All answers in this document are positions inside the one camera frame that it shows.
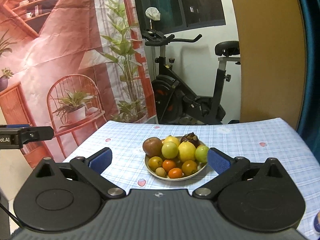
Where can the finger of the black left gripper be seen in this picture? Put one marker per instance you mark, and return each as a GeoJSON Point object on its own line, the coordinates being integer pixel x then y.
{"type": "Point", "coordinates": [34, 134]}

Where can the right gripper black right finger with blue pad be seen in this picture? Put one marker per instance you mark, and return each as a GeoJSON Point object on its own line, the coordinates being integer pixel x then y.
{"type": "Point", "coordinates": [230, 170]}

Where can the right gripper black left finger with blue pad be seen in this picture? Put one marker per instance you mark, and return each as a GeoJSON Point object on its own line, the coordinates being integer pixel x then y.
{"type": "Point", "coordinates": [89, 170]}

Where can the green apple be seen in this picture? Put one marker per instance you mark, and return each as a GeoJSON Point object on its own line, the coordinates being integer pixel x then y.
{"type": "Point", "coordinates": [201, 153]}

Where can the dark purple mangosteen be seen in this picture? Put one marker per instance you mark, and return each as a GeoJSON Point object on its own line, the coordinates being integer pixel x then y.
{"type": "Point", "coordinates": [192, 138]}

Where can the orange tangerine bottom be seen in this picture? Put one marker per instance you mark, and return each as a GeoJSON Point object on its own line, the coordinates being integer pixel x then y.
{"type": "Point", "coordinates": [175, 173]}

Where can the orange tangerine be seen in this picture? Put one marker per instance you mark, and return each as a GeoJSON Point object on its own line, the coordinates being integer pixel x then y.
{"type": "Point", "coordinates": [168, 164]}
{"type": "Point", "coordinates": [175, 173]}

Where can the small yellow-green lime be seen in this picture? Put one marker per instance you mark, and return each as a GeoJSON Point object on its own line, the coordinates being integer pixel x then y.
{"type": "Point", "coordinates": [169, 150]}

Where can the brown passion fruit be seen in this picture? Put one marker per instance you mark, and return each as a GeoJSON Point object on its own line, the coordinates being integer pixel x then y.
{"type": "Point", "coordinates": [152, 147]}

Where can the large yellow lemon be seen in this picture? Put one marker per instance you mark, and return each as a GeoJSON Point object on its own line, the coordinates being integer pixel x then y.
{"type": "Point", "coordinates": [173, 139]}

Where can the small tan longan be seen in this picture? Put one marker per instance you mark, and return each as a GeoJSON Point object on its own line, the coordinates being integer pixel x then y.
{"type": "Point", "coordinates": [161, 172]}

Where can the beige round plate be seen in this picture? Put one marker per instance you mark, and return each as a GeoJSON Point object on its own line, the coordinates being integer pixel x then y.
{"type": "Point", "coordinates": [175, 158]}

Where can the blue plaid tablecloth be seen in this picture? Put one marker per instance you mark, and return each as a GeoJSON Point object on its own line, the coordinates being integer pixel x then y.
{"type": "Point", "coordinates": [256, 141]}

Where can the dark orange citrus right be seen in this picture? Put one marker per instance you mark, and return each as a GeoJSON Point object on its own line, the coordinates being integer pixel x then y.
{"type": "Point", "coordinates": [189, 167]}

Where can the dark green-orange citrus left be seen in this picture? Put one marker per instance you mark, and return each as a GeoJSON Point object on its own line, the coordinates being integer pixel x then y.
{"type": "Point", "coordinates": [155, 162]}

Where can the black exercise bike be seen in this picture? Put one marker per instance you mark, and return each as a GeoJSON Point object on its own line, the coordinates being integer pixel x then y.
{"type": "Point", "coordinates": [174, 99]}

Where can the printed room backdrop cloth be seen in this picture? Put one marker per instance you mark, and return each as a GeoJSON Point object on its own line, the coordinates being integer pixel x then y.
{"type": "Point", "coordinates": [72, 65]}

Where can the wooden door panel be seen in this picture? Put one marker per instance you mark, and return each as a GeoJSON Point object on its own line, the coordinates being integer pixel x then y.
{"type": "Point", "coordinates": [273, 59]}

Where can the white cloth on bike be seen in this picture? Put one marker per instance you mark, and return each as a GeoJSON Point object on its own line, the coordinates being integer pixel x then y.
{"type": "Point", "coordinates": [153, 14]}

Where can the dark window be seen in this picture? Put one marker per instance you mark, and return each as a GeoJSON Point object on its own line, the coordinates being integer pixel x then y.
{"type": "Point", "coordinates": [180, 15]}

